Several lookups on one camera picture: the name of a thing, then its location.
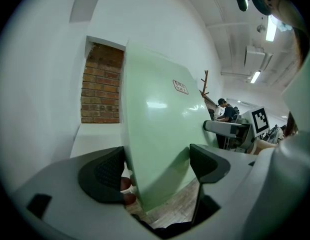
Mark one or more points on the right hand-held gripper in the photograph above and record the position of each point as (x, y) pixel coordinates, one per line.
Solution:
(260, 120)

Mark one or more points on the wooden coat rack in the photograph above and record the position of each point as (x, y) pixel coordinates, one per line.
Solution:
(205, 84)

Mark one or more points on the person's head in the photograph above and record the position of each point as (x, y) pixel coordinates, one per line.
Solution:
(287, 11)

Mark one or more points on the pale green item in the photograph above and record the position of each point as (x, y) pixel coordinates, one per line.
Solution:
(160, 134)

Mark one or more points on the person's white shirt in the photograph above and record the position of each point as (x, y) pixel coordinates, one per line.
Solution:
(300, 94)

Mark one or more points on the person's right forearm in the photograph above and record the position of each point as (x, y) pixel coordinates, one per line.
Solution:
(266, 146)

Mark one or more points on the long ceiling light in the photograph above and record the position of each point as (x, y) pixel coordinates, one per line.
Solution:
(271, 29)
(255, 76)

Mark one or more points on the brown round object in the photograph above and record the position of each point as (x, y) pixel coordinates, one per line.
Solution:
(130, 199)
(125, 184)

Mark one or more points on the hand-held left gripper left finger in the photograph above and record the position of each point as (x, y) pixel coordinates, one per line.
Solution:
(70, 184)

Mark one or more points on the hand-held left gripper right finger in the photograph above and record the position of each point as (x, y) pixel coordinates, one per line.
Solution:
(232, 174)

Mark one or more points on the white ceiling air conditioner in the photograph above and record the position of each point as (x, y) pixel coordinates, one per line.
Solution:
(256, 57)

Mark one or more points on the round ceiling fixture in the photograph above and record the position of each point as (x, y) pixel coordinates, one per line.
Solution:
(261, 28)

